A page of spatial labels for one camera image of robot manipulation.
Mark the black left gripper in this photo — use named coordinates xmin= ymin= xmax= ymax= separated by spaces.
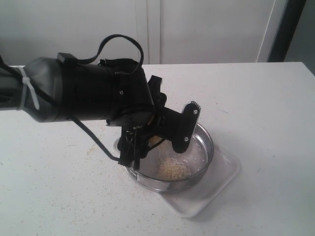
xmin=106 ymin=75 xmax=201 ymax=170

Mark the grain mixture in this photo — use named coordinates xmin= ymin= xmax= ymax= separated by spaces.
xmin=149 ymin=136 xmax=192 ymax=181

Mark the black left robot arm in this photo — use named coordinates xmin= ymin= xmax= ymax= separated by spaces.
xmin=0 ymin=53 xmax=200 ymax=170

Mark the round steel mesh sieve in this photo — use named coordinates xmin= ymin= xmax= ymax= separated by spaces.
xmin=126 ymin=124 xmax=214 ymax=193

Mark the white plastic tray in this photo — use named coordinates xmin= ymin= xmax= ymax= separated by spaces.
xmin=113 ymin=136 xmax=241 ymax=219

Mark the white cabinet with doors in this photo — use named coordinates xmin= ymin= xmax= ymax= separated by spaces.
xmin=0 ymin=0 xmax=286 ymax=65

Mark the white cable tie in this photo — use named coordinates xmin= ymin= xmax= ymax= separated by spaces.
xmin=16 ymin=66 xmax=40 ymax=111

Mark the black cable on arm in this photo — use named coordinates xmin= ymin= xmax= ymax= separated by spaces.
xmin=0 ymin=34 xmax=145 ymax=163

